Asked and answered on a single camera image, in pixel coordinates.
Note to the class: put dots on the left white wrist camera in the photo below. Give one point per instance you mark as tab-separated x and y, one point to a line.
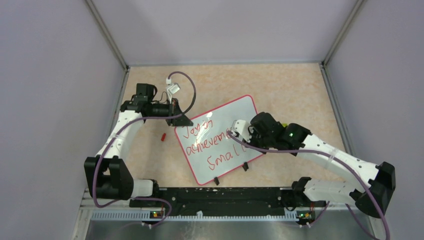
171	89

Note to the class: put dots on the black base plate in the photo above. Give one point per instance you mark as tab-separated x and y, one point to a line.
226	201

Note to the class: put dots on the pink framed whiteboard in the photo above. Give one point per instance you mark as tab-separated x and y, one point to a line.
208	149

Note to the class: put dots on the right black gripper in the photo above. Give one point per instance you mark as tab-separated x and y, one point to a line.
252	132

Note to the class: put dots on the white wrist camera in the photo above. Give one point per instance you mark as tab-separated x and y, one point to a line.
171	89
241	130

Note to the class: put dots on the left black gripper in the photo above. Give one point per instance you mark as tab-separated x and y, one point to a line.
182	121

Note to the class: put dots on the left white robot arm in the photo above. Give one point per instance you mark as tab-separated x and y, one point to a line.
106	173

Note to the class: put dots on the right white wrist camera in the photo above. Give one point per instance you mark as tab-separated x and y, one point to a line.
241	130

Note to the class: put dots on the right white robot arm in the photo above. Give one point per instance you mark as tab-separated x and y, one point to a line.
366	185

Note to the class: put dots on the white cable duct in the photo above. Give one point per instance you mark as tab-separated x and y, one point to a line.
147	216

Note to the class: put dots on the red marker cap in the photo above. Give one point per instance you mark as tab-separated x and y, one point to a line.
163	137

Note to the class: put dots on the aluminium frame rail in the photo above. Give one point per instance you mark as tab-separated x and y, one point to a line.
301	194

